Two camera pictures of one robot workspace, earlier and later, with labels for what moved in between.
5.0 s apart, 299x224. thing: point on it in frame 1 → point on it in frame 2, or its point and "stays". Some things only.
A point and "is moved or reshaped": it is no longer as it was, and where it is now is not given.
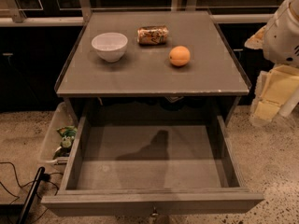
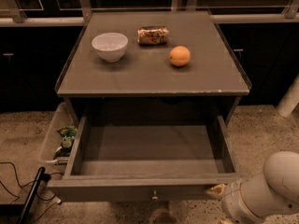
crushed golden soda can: [158, 35] stays
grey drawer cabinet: [150, 63] stays
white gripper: [281, 38] → [234, 200]
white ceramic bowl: [110, 46] stays
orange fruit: [179, 55] stays
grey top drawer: [150, 170] is moved or reshaped
